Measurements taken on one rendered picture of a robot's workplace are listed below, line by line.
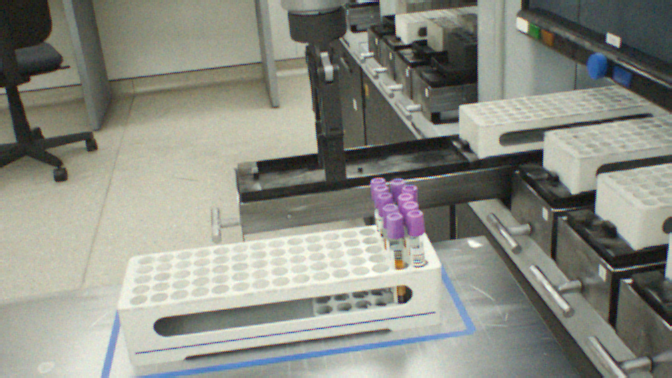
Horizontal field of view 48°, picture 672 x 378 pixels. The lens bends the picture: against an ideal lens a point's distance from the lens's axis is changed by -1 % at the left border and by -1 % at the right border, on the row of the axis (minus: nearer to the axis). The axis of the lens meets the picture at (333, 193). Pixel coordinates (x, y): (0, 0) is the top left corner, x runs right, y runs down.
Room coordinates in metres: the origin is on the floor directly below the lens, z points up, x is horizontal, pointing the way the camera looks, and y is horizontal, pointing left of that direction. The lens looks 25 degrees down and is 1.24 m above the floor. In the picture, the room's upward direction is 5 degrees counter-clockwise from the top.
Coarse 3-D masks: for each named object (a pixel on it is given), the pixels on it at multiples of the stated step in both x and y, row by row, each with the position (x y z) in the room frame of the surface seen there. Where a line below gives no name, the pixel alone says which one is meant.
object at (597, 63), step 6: (594, 54) 0.86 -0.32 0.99; (600, 54) 0.86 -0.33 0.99; (588, 60) 0.87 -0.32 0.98; (594, 60) 0.86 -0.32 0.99; (600, 60) 0.85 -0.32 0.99; (606, 60) 0.85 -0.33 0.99; (588, 66) 0.87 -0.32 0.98; (594, 66) 0.86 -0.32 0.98; (600, 66) 0.85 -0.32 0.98; (606, 66) 0.85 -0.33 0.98; (594, 72) 0.86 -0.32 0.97; (600, 72) 0.85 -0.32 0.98; (606, 72) 0.85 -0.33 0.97; (594, 78) 0.86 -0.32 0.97
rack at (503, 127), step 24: (552, 96) 1.11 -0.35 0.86; (576, 96) 1.10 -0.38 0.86; (600, 96) 1.08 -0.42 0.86; (624, 96) 1.08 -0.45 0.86; (480, 120) 1.02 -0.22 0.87; (504, 120) 1.02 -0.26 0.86; (528, 120) 1.01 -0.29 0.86; (552, 120) 1.01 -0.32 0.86; (576, 120) 1.02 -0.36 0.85; (600, 120) 1.08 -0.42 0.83; (624, 120) 1.07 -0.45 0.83; (480, 144) 1.00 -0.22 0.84; (504, 144) 1.06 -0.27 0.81; (528, 144) 1.01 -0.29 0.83
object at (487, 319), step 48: (480, 240) 0.75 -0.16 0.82; (96, 288) 0.72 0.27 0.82; (480, 288) 0.65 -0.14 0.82; (0, 336) 0.64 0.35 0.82; (48, 336) 0.63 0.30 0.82; (96, 336) 0.62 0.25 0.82; (336, 336) 0.59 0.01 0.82; (384, 336) 0.58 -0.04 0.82; (432, 336) 0.58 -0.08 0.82; (480, 336) 0.57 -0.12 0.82; (528, 336) 0.56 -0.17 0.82
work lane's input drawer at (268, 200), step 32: (288, 160) 1.07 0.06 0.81; (352, 160) 1.07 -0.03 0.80; (384, 160) 1.05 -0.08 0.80; (416, 160) 1.04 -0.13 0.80; (448, 160) 1.03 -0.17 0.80; (480, 160) 0.99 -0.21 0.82; (512, 160) 1.00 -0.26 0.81; (256, 192) 0.95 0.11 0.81; (288, 192) 0.96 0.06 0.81; (320, 192) 0.95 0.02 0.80; (352, 192) 0.96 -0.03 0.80; (448, 192) 0.97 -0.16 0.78; (480, 192) 0.98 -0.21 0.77; (224, 224) 0.99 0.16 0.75; (256, 224) 0.94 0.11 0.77; (288, 224) 0.95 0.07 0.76
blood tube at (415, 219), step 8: (408, 216) 0.60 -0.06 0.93; (416, 216) 0.60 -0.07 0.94; (408, 224) 0.60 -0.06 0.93; (416, 224) 0.60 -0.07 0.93; (408, 232) 0.60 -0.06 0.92; (416, 232) 0.60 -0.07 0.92; (424, 232) 0.60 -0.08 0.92; (416, 240) 0.60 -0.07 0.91; (416, 248) 0.60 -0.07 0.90; (416, 256) 0.60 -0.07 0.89; (424, 256) 0.60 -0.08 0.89; (416, 264) 0.60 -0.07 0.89; (424, 264) 0.60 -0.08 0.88
